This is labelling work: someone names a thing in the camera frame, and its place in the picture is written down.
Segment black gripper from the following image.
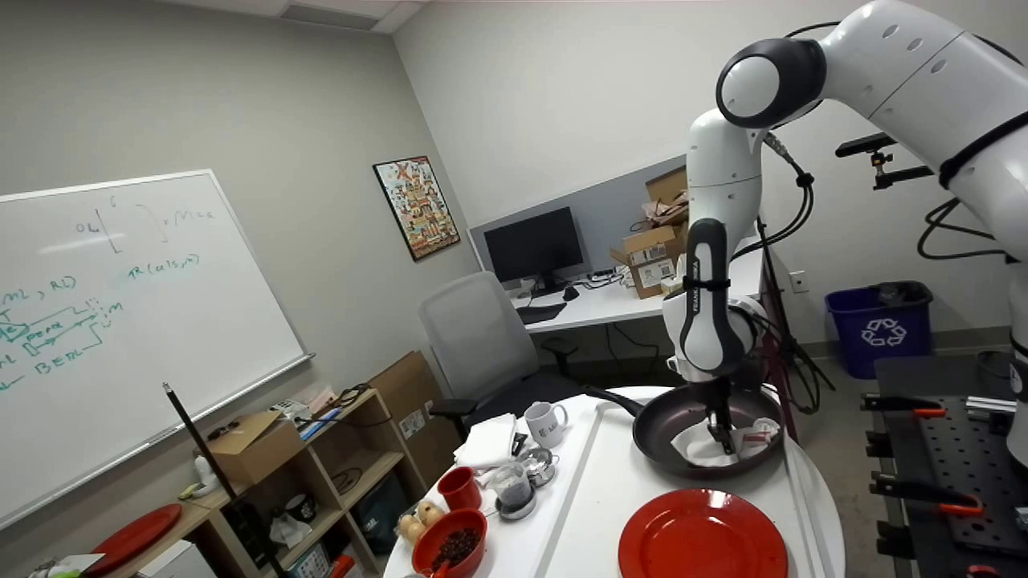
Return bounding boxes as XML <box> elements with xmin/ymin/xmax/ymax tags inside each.
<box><xmin>697</xmin><ymin>364</ymin><xmax>759</xmax><ymax>456</ymax></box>

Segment black frying pan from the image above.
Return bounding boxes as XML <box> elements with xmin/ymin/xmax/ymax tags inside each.
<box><xmin>581</xmin><ymin>381</ymin><xmax>790</xmax><ymax>481</ymax></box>

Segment red plate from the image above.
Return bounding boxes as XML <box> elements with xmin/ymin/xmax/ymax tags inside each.
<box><xmin>615</xmin><ymin>488</ymin><xmax>792</xmax><ymax>578</ymax></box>

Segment black tripod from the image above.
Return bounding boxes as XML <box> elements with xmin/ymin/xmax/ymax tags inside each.
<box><xmin>750</xmin><ymin>211</ymin><xmax>839</xmax><ymax>413</ymax></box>

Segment white square tray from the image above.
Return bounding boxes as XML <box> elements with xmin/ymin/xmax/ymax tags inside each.
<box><xmin>529</xmin><ymin>381</ymin><xmax>831</xmax><ymax>578</ymax></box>

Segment black orange clamp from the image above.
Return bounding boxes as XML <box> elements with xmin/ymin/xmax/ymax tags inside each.
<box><xmin>862</xmin><ymin>393</ymin><xmax>950</xmax><ymax>423</ymax></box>
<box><xmin>867</xmin><ymin>469</ymin><xmax>988</xmax><ymax>523</ymax></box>

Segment blue recycling bin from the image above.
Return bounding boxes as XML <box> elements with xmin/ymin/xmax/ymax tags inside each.
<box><xmin>823</xmin><ymin>280</ymin><xmax>934</xmax><ymax>381</ymax></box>

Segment cardboard boxes stack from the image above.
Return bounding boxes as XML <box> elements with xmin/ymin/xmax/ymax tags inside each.
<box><xmin>614</xmin><ymin>162</ymin><xmax>695</xmax><ymax>301</ymax></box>

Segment small silver metal pot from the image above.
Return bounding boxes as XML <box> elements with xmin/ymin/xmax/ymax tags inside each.
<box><xmin>485</xmin><ymin>446</ymin><xmax>559</xmax><ymax>523</ymax></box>

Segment black keyboard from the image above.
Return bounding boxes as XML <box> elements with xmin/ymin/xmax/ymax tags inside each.
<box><xmin>512</xmin><ymin>292</ymin><xmax>571</xmax><ymax>326</ymax></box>

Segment black robot workbench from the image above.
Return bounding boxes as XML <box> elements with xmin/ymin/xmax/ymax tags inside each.
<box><xmin>862</xmin><ymin>350</ymin><xmax>1028</xmax><ymax>578</ymax></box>

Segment black computer monitor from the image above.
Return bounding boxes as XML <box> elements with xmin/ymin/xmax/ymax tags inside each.
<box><xmin>478</xmin><ymin>206</ymin><xmax>587</xmax><ymax>299</ymax></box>

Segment red mug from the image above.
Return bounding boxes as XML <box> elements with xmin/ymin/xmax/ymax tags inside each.
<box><xmin>433</xmin><ymin>463</ymin><xmax>485</xmax><ymax>515</ymax></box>

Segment grey office chair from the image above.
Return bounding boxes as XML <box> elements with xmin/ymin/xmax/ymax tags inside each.
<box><xmin>418</xmin><ymin>265</ymin><xmax>587</xmax><ymax>438</ymax></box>

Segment red bowl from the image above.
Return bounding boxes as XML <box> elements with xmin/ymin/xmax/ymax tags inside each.
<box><xmin>408</xmin><ymin>503</ymin><xmax>492</xmax><ymax>578</ymax></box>

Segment beige eggs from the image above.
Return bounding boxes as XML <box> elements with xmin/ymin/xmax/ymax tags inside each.
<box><xmin>395</xmin><ymin>496</ymin><xmax>448</xmax><ymax>545</ymax></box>

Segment dark storage bin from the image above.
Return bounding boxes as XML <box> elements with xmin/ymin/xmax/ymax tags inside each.
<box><xmin>352</xmin><ymin>474</ymin><xmax>415</xmax><ymax>558</ymax></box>

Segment framed colourful poster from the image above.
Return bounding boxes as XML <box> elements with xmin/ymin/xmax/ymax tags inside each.
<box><xmin>369</xmin><ymin>155</ymin><xmax>463</xmax><ymax>263</ymax></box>

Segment wooden shelf unit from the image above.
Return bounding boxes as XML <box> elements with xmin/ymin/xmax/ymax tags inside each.
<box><xmin>172</xmin><ymin>384</ymin><xmax>431</xmax><ymax>578</ymax></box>

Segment stack of books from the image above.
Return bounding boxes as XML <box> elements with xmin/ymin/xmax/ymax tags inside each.
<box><xmin>265</xmin><ymin>381</ymin><xmax>357</xmax><ymax>444</ymax></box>

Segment brown cardboard box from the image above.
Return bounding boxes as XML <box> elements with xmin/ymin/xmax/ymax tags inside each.
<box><xmin>204</xmin><ymin>411</ymin><xmax>306</xmax><ymax>490</ymax></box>

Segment thin black pole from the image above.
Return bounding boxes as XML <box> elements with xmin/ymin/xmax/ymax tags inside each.
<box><xmin>159</xmin><ymin>379</ymin><xmax>261</xmax><ymax>578</ymax></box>

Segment red round tray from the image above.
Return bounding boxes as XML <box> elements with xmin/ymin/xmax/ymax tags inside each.
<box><xmin>88</xmin><ymin>500</ymin><xmax>187</xmax><ymax>578</ymax></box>

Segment round white pedestal table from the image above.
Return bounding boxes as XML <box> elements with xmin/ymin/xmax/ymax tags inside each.
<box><xmin>378</xmin><ymin>381</ymin><xmax>848</xmax><ymax>578</ymax></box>

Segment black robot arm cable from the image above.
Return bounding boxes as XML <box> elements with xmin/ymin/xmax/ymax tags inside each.
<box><xmin>747</xmin><ymin>18</ymin><xmax>1028</xmax><ymax>265</ymax></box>

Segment black camera on mount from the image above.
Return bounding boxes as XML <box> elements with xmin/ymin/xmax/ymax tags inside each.
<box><xmin>831</xmin><ymin>127</ymin><xmax>938</xmax><ymax>192</ymax></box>

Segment wall whiteboard with writing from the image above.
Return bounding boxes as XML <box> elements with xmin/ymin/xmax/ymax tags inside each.
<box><xmin>0</xmin><ymin>166</ymin><xmax>313</xmax><ymax>534</ymax></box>

